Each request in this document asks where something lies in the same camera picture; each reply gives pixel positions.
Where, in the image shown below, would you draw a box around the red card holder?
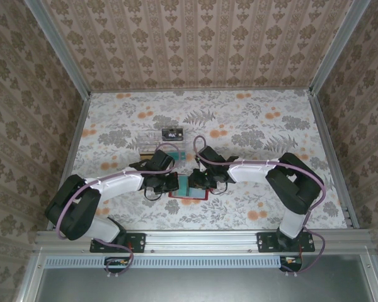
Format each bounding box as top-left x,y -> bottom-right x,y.
168,172 -> 209,201

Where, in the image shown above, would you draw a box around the clear acrylic card organizer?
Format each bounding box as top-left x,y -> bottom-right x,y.
137,128 -> 188,163

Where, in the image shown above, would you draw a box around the black card with white print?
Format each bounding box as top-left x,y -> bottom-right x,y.
161,126 -> 185,142

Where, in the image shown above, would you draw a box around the floral table covering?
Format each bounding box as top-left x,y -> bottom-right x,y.
55,90 -> 350,231

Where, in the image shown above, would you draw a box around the small black controller board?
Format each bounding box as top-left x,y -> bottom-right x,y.
104,256 -> 132,273
279,255 -> 304,272

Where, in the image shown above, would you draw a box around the grey metal panel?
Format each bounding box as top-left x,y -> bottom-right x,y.
17,254 -> 378,302

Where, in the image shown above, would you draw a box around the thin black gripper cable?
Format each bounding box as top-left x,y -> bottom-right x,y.
143,186 -> 164,203
209,179 -> 228,195

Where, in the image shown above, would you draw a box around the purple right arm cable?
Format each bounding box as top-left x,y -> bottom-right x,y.
193,135 -> 328,278

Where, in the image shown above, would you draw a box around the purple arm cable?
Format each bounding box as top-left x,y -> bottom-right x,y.
55,142 -> 178,279
193,135 -> 328,278

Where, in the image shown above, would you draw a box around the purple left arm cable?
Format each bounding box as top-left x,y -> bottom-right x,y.
55,142 -> 178,279

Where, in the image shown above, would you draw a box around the long aluminium mounting rail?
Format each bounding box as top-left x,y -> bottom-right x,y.
33,228 -> 375,255

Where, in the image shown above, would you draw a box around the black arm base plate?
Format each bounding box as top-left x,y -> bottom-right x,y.
89,232 -> 146,254
256,232 -> 316,254

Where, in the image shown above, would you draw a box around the thin aluminium wall rail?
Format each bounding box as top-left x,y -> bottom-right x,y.
89,87 -> 312,94

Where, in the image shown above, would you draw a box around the white slotted cable duct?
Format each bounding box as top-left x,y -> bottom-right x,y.
45,255 -> 283,269

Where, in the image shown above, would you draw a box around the aluminium side rail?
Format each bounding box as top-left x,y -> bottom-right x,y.
307,89 -> 362,230
46,93 -> 93,231

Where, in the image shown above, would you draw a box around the aluminium frame post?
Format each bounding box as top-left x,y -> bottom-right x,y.
24,0 -> 92,99
308,0 -> 373,96

